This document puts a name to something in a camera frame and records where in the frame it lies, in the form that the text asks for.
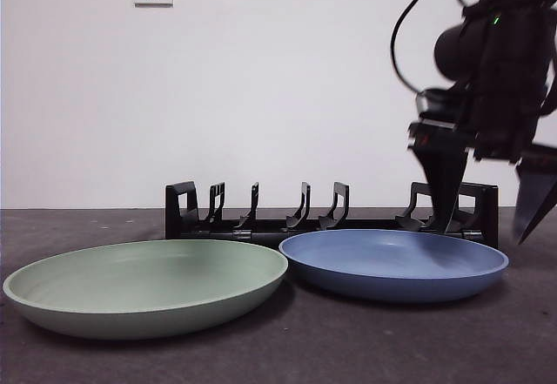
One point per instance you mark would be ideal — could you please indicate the black plastic plate rack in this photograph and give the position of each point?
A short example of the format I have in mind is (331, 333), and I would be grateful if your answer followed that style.
(174, 218)

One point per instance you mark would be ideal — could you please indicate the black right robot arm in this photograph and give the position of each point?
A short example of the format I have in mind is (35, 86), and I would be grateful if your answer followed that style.
(505, 75)

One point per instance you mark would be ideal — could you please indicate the blue round plate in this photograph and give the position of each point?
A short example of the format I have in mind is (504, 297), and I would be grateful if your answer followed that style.
(383, 266)

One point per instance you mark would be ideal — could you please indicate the pale grey camera box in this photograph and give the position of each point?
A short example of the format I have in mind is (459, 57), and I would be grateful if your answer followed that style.
(437, 107)

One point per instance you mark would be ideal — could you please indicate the pale green round plate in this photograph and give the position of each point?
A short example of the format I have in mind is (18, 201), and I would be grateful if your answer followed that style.
(143, 288)

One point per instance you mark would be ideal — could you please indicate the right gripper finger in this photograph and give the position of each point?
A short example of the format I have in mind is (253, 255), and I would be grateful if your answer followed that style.
(537, 197)
(443, 183)

